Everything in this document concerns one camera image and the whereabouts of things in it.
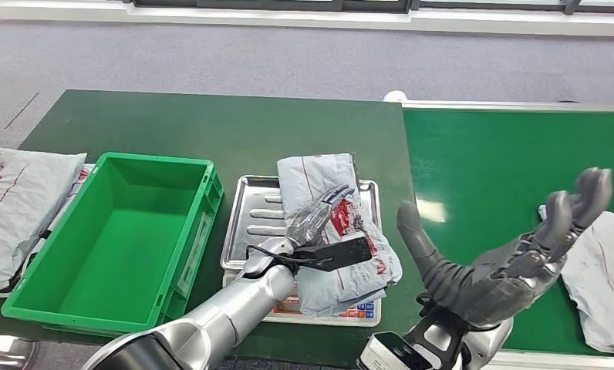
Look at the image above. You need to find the steel tray electronic scale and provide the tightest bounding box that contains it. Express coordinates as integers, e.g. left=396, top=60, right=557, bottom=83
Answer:
left=220, top=175, right=383, bottom=328

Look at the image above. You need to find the green plastic crate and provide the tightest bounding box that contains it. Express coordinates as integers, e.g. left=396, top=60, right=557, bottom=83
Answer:
left=1, top=151, right=224, bottom=338

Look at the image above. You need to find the white window ledge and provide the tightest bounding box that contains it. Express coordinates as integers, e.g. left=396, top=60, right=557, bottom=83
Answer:
left=0, top=0, right=614, bottom=38

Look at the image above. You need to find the dark window frame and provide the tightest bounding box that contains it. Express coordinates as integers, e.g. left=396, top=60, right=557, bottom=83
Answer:
left=130, top=0, right=614, bottom=15

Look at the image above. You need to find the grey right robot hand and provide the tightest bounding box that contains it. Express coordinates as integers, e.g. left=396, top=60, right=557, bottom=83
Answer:
left=396, top=167, right=613, bottom=328

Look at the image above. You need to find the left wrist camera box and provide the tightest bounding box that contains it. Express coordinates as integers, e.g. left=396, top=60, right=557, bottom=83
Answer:
left=292, top=235, right=373, bottom=273

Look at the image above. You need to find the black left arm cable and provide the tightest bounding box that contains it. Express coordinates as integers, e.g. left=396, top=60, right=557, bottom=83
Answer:
left=245, top=244, right=329, bottom=279

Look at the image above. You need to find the shiny metal base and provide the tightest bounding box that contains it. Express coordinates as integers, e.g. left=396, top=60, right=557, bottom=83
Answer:
left=0, top=334, right=39, bottom=370

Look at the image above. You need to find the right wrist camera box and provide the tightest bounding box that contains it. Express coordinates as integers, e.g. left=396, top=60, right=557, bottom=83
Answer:
left=356, top=331, right=436, bottom=370

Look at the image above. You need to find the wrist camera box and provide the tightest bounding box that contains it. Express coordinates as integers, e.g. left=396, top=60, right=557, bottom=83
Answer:
left=356, top=331, right=436, bottom=370
left=292, top=235, right=373, bottom=273

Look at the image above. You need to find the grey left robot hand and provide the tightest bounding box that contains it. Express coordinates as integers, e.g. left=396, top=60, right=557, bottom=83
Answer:
left=285, top=184, right=356, bottom=247

